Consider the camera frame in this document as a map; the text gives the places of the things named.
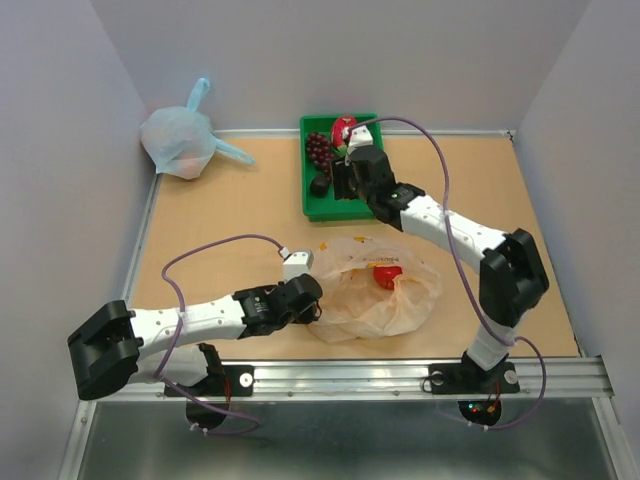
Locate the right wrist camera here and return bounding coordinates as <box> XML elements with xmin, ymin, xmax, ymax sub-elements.
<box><xmin>342</xmin><ymin>126</ymin><xmax>374</xmax><ymax>156</ymax></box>

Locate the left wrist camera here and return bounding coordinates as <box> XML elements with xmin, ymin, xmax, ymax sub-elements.
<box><xmin>279</xmin><ymin>247</ymin><xmax>314</xmax><ymax>282</ymax></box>

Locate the orange plastic bag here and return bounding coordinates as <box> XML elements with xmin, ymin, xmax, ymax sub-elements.
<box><xmin>309</xmin><ymin>236</ymin><xmax>442</xmax><ymax>343</ymax></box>

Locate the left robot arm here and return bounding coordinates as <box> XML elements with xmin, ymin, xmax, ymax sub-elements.
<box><xmin>67</xmin><ymin>273</ymin><xmax>323</xmax><ymax>401</ymax></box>

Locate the aluminium mounting rail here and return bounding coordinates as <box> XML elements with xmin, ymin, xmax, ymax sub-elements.
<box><xmin>79</xmin><ymin>357</ymin><xmax>614</xmax><ymax>401</ymax></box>

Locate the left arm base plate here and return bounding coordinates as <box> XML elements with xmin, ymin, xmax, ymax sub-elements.
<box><xmin>178</xmin><ymin>364</ymin><xmax>255</xmax><ymax>399</ymax></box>

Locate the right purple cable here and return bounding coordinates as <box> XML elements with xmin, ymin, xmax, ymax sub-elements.
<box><xmin>349</xmin><ymin>116</ymin><xmax>549</xmax><ymax>432</ymax></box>

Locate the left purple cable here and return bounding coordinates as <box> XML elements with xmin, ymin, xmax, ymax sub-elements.
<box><xmin>154</xmin><ymin>234</ymin><xmax>289</xmax><ymax>435</ymax></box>

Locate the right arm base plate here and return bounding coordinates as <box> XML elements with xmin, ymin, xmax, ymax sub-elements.
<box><xmin>422</xmin><ymin>362</ymin><xmax>520</xmax><ymax>395</ymax></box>

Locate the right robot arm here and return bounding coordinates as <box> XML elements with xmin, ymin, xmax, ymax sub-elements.
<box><xmin>331</xmin><ymin>145</ymin><xmax>549</xmax><ymax>390</ymax></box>

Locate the red apple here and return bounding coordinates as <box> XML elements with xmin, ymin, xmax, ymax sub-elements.
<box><xmin>372</xmin><ymin>266</ymin><xmax>403</xmax><ymax>291</ymax></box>

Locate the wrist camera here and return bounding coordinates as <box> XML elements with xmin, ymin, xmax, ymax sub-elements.
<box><xmin>279</xmin><ymin>247</ymin><xmax>314</xmax><ymax>282</ymax></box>
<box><xmin>342</xmin><ymin>126</ymin><xmax>374</xmax><ymax>156</ymax></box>

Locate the blue plastic bag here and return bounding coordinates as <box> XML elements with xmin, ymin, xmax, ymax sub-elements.
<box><xmin>140</xmin><ymin>78</ymin><xmax>255</xmax><ymax>180</ymax></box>

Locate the purple cable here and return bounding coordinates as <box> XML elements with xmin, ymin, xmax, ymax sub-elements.
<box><xmin>349</xmin><ymin>116</ymin><xmax>549</xmax><ymax>432</ymax></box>
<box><xmin>154</xmin><ymin>234</ymin><xmax>289</xmax><ymax>435</ymax></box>

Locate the green plastic tray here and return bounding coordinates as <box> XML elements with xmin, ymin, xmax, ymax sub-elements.
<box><xmin>299</xmin><ymin>113</ymin><xmax>374</xmax><ymax>222</ymax></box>

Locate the dark red grape bunch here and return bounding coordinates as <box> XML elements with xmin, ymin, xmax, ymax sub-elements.
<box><xmin>305</xmin><ymin>132</ymin><xmax>334</xmax><ymax>177</ymax></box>

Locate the red dragon fruit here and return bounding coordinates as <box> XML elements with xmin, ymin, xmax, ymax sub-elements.
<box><xmin>330</xmin><ymin>115</ymin><xmax>357</xmax><ymax>157</ymax></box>

